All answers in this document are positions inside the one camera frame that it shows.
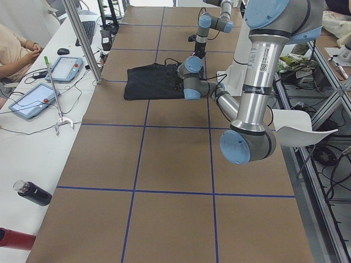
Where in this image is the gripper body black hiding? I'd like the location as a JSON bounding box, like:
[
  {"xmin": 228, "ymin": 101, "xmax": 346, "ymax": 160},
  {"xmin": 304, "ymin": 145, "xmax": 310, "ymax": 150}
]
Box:
[{"xmin": 194, "ymin": 42, "xmax": 206, "ymax": 59}]

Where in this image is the black graphic t-shirt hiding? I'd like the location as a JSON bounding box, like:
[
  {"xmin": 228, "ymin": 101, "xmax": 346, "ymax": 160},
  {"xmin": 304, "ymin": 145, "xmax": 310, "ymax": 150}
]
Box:
[{"xmin": 123, "ymin": 62, "xmax": 205, "ymax": 101}]

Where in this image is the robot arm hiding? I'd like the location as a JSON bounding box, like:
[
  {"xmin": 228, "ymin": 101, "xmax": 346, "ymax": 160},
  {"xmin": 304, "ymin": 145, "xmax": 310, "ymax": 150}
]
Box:
[
  {"xmin": 193, "ymin": 0, "xmax": 234, "ymax": 59},
  {"xmin": 177, "ymin": 1, "xmax": 324, "ymax": 164}
]

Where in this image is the black keyboard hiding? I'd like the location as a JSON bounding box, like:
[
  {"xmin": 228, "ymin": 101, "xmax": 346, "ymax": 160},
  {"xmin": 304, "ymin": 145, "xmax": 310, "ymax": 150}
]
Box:
[{"xmin": 82, "ymin": 21, "xmax": 96, "ymax": 44}]

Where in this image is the white plastic chair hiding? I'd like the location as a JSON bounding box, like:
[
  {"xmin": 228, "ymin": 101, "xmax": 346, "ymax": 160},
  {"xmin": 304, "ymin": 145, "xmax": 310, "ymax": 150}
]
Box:
[{"xmin": 273, "ymin": 109, "xmax": 338, "ymax": 147}]

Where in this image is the far teach pendant tablet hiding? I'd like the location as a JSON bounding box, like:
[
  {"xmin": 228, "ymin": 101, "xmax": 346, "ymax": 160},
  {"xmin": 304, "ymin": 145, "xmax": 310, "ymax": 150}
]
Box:
[{"xmin": 50, "ymin": 56, "xmax": 83, "ymax": 82}]

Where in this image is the teach pendant tablet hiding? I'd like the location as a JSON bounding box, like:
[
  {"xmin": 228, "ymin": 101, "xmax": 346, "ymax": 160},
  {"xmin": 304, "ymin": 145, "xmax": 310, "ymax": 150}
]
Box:
[
  {"xmin": 50, "ymin": 56, "xmax": 83, "ymax": 82},
  {"xmin": 8, "ymin": 83, "xmax": 55, "ymax": 120}
]

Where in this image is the black computer mouse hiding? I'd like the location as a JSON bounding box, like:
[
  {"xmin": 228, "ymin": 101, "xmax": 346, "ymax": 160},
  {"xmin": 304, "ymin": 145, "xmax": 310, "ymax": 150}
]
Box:
[{"xmin": 57, "ymin": 48, "xmax": 70, "ymax": 55}]

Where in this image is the near teach pendant tablet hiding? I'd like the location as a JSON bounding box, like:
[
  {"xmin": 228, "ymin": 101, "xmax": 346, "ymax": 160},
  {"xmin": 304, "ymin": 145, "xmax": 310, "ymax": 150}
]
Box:
[{"xmin": 8, "ymin": 83, "xmax": 55, "ymax": 120}]

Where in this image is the seated person beige shirt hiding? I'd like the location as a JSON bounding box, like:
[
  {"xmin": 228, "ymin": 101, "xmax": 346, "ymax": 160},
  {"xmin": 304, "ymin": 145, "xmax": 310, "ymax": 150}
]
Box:
[{"xmin": 1, "ymin": 24, "xmax": 43, "ymax": 82}]

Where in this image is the black bottle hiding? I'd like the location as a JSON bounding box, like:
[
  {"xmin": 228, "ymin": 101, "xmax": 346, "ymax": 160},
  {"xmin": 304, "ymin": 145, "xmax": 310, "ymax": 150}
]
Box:
[{"xmin": 13, "ymin": 180, "xmax": 52, "ymax": 206}]

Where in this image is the red bottle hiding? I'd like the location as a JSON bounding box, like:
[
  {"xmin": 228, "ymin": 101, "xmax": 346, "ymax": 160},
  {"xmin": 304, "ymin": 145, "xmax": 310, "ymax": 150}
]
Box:
[{"xmin": 1, "ymin": 227, "xmax": 36, "ymax": 250}]

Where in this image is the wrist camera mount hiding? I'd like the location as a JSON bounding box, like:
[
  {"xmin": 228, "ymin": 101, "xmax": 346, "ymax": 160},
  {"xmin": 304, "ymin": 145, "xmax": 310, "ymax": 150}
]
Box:
[{"xmin": 188, "ymin": 35, "xmax": 196, "ymax": 42}]

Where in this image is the left braided black cable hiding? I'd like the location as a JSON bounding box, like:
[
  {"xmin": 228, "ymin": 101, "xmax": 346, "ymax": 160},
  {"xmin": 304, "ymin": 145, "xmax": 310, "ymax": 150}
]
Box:
[{"xmin": 163, "ymin": 57, "xmax": 183, "ymax": 72}]

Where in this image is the aluminium frame post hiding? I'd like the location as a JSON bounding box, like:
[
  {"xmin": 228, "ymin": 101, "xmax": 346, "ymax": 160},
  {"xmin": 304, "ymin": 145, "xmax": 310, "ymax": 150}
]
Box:
[{"xmin": 63, "ymin": 0, "xmax": 103, "ymax": 84}]

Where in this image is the grabber stick green handle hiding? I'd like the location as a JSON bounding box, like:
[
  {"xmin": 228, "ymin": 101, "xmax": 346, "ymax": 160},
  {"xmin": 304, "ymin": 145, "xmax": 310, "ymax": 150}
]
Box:
[{"xmin": 43, "ymin": 56, "xmax": 75, "ymax": 136}]

